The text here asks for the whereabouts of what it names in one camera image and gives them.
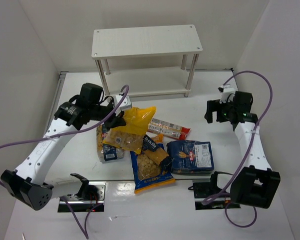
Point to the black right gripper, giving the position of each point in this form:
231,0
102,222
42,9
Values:
216,107

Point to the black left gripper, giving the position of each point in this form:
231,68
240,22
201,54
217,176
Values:
115,119

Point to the yellow macaroni pasta bag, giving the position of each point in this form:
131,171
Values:
130,137

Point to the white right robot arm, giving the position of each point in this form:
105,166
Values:
254,183

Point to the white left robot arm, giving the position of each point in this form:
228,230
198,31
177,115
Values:
83,112

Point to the Agnesi fusilli pasta bag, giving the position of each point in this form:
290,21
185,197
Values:
106,152

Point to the red spaghetti pasta packet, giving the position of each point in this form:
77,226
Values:
167,129

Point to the dark blue pasta box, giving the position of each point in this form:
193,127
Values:
191,157

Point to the blue orange shell pasta bag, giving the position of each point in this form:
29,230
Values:
147,174

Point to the white two-tier shelf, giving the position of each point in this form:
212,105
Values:
161,41

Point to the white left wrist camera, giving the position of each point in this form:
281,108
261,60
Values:
125,102

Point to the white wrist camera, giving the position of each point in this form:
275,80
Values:
125,102
227,93

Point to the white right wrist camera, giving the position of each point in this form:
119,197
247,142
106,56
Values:
227,93

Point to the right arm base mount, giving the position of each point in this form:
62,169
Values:
202,189

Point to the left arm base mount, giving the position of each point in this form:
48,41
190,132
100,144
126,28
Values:
94,197

